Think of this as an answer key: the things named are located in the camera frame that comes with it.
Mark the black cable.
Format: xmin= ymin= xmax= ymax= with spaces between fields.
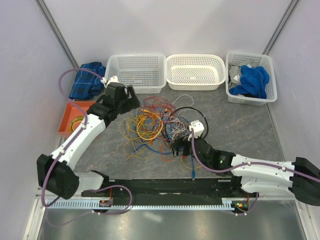
xmin=162 ymin=106 xmax=210 ymax=148

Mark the orange wire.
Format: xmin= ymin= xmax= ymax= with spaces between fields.
xmin=159 ymin=143 xmax=178 ymax=163

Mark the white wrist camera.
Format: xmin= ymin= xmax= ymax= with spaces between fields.
xmin=188 ymin=120 xmax=205 ymax=140
xmin=100 ymin=76 xmax=119 ymax=88

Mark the right white perforated basket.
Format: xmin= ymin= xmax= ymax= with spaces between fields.
xmin=225 ymin=51 xmax=278 ymax=106

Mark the white thin wire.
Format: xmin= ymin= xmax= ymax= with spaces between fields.
xmin=164 ymin=94 xmax=195 ymax=141

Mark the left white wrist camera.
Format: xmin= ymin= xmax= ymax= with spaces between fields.
xmin=100 ymin=76 xmax=119 ymax=88

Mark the red thin wire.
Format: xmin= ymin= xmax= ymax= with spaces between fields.
xmin=142 ymin=96 xmax=178 ymax=118

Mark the thin yellow wire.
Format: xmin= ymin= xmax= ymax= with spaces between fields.
xmin=118 ymin=116 xmax=203 ymax=173

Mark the white perforated basket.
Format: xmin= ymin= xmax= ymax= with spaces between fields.
xmin=104 ymin=53 xmax=167 ymax=94
xmin=166 ymin=54 xmax=227 ymax=91
xmin=225 ymin=51 xmax=278 ymax=106

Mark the blue towel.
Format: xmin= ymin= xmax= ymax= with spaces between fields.
xmin=229 ymin=65 xmax=270 ymax=99

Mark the orange plastic tray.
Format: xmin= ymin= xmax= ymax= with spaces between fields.
xmin=58 ymin=101 xmax=95 ymax=139

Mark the middle white perforated basket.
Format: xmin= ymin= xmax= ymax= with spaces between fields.
xmin=166 ymin=54 xmax=227 ymax=91

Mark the blue plaid cloth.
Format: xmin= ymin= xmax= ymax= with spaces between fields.
xmin=69 ymin=61 xmax=106 ymax=100

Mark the light blue cable duct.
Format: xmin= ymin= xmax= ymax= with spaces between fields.
xmin=49 ymin=199 xmax=235 ymax=211

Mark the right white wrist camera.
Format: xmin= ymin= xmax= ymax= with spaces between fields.
xmin=188 ymin=120 xmax=205 ymax=140

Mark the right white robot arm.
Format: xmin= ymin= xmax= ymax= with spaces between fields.
xmin=171 ymin=137 xmax=320 ymax=207

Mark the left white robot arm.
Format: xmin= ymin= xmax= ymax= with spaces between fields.
xmin=36 ymin=82 xmax=141 ymax=200

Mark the left white perforated basket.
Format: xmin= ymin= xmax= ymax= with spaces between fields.
xmin=104 ymin=53 xmax=167 ymax=94

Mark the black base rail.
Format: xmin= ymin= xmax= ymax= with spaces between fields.
xmin=81 ymin=177 xmax=256 ymax=205

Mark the grey cloth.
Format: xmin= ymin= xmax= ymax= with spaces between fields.
xmin=228 ymin=64 xmax=256 ymax=98

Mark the yellow-green wire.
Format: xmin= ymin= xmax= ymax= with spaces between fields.
xmin=69 ymin=115 xmax=85 ymax=132

